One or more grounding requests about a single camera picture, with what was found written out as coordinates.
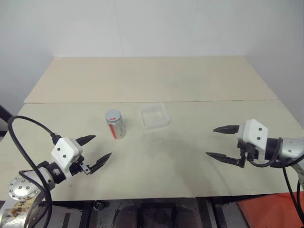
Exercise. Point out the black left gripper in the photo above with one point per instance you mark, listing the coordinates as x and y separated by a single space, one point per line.
79 166

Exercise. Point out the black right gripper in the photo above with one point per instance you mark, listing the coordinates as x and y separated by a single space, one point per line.
250 150

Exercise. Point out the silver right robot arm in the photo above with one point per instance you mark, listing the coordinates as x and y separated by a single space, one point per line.
291 148

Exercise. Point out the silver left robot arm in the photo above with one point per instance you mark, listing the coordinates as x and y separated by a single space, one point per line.
22 188

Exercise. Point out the silver and red can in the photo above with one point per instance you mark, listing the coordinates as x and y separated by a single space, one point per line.
117 130

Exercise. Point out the grey bottle cap red mark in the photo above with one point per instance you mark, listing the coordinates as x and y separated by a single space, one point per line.
113 115

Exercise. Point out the clear plastic tray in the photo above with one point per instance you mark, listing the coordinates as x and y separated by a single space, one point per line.
154 117

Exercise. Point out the small black clip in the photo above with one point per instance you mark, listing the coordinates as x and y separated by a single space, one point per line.
98 205

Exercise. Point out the red orange box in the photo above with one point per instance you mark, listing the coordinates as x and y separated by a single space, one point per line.
268 210

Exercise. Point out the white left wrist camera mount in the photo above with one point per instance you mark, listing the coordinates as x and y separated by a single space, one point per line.
64 149

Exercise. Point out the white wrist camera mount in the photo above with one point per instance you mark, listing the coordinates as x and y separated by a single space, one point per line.
254 133
64 149

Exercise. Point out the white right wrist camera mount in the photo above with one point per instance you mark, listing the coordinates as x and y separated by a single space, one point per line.
254 133

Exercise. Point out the black table frame bar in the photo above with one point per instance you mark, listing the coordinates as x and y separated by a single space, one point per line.
215 213

